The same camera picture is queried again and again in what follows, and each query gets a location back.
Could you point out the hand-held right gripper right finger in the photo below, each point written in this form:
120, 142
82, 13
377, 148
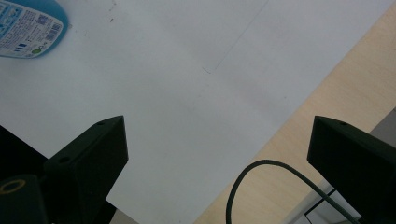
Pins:
355, 165

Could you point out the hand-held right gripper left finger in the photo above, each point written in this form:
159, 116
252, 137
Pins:
84, 161

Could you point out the white table mat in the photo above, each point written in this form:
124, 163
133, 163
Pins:
186, 93

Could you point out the blue bottle with white label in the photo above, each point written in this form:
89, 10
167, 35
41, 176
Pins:
31, 28

